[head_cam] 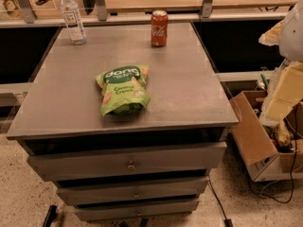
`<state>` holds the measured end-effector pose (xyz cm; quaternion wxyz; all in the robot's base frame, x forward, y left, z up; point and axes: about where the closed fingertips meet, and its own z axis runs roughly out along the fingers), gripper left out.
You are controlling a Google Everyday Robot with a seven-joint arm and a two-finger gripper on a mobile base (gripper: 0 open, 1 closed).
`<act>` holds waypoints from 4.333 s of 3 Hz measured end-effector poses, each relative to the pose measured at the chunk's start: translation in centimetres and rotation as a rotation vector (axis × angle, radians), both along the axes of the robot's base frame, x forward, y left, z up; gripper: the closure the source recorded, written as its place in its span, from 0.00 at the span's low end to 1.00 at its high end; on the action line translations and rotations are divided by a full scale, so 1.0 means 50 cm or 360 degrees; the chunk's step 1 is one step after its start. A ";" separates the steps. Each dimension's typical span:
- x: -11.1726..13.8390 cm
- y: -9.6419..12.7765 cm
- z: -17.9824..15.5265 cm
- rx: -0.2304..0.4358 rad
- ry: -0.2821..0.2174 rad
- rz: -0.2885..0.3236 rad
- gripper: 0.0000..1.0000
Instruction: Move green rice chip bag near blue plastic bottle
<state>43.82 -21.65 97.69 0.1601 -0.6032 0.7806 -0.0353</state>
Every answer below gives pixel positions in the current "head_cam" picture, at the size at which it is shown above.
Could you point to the red cola can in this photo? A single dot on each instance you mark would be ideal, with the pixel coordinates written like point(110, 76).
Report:
point(159, 26)

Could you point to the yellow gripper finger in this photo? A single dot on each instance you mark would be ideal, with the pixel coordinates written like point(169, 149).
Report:
point(288, 92)
point(271, 36)

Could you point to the grey drawer cabinet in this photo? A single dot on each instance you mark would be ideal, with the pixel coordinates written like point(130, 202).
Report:
point(61, 112)

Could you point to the clear plastic water bottle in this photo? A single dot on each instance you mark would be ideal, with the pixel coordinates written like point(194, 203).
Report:
point(71, 16)

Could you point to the middle grey drawer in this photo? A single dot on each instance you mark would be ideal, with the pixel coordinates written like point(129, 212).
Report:
point(133, 191)

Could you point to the grey drawer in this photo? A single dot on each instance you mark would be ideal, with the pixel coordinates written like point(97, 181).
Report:
point(126, 161)
point(133, 191)
point(137, 209)

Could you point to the green handled brush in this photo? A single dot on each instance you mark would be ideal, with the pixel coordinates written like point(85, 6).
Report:
point(265, 81)

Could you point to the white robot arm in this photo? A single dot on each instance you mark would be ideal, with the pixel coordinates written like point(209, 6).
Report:
point(291, 48)

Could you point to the top grey drawer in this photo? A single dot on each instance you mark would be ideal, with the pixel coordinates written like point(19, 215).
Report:
point(126, 161)

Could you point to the green rice chip bag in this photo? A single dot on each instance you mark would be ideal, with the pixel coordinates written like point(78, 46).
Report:
point(123, 90)

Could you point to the brown cardboard box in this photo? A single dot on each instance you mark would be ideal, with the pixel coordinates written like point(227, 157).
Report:
point(261, 157)

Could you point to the bottom grey drawer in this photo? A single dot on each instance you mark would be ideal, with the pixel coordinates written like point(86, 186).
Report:
point(137, 209)

